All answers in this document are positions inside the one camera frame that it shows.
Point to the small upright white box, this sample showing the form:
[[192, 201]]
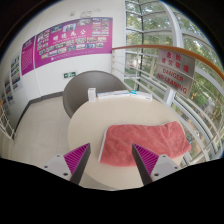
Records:
[[91, 94]]

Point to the white photo board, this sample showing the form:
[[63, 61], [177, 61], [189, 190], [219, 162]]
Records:
[[15, 71], [8, 90]]

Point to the green exit sign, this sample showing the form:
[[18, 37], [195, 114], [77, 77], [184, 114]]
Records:
[[69, 75]]

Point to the short white stair railing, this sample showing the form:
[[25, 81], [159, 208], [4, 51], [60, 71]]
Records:
[[6, 123]]

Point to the red-lettered warning sign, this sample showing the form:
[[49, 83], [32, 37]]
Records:
[[175, 71]]

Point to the large magenta photo poster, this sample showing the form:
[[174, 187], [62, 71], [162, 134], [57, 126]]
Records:
[[73, 41]]

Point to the narrow magenta text poster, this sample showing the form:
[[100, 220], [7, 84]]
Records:
[[28, 56]]

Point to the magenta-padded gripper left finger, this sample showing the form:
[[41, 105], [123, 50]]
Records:
[[77, 160]]

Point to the white railing with orange handrail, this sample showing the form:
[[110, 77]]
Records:
[[160, 48]]

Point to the flat white blue-edged box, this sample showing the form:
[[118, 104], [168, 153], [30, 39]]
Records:
[[141, 95]]

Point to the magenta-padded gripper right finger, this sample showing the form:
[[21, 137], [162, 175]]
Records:
[[146, 160]]

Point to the pink towel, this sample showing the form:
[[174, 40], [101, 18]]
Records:
[[146, 136]]

